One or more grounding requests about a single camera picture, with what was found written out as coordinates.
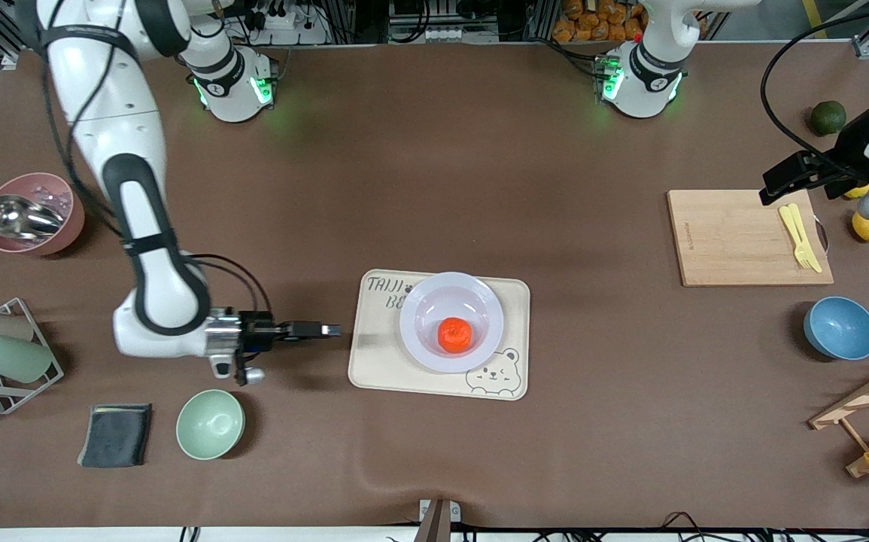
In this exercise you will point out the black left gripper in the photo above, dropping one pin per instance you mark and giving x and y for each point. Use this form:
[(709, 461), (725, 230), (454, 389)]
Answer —
[(848, 150)]

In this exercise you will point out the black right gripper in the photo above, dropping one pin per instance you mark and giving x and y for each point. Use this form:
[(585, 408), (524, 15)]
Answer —
[(256, 332)]

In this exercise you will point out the white round plate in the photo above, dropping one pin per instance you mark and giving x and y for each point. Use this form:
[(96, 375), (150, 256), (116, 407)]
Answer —
[(423, 339)]

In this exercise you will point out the orange fruit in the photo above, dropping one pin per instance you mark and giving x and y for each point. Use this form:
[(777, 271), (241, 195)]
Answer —
[(454, 335)]

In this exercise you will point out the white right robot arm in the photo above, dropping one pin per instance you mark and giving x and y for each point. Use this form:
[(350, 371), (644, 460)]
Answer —
[(114, 90)]

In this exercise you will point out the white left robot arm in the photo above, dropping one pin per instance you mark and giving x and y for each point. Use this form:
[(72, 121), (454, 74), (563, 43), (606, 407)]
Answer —
[(641, 83)]

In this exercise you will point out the cream bear print tray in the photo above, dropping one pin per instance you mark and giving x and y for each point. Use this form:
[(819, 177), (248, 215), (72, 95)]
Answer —
[(374, 369)]

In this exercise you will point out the yellow plastic fork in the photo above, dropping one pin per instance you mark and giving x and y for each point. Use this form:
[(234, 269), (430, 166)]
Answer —
[(803, 252)]

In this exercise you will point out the dark green lime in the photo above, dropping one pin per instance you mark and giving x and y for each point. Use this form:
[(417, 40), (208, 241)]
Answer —
[(827, 118)]

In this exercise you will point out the wooden cutting board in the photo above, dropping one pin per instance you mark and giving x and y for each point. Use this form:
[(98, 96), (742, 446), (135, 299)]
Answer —
[(727, 241)]

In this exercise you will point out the light green bowl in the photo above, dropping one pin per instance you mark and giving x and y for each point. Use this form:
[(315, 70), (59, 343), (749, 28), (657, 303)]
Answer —
[(210, 424)]

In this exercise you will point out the blue bowl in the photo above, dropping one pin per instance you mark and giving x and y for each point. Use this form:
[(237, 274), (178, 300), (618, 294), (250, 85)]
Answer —
[(841, 328)]

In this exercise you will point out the brown table cover mat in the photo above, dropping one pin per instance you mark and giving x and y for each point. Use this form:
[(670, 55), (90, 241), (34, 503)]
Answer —
[(404, 150)]

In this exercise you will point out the wooden dish rack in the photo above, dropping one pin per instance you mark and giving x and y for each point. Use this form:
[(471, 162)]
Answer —
[(867, 395)]

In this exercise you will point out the dark grey folded cloth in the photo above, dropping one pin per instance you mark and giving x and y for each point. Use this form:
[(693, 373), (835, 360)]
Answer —
[(115, 436)]

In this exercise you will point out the pile of orange buns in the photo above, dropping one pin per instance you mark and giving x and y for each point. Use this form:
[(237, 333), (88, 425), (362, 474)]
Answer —
[(600, 21)]

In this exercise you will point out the white power strip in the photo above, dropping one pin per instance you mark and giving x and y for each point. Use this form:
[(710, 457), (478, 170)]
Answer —
[(287, 26)]

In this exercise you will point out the mint green cup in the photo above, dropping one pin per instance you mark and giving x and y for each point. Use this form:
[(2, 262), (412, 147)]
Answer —
[(13, 359)]

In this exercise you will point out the shiny metal scoop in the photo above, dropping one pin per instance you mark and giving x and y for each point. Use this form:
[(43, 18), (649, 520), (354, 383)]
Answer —
[(20, 218)]

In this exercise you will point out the pink bowl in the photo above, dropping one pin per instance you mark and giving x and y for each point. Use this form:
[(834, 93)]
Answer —
[(35, 184)]

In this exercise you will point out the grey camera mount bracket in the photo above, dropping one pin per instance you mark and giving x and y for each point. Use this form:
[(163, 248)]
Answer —
[(438, 519)]

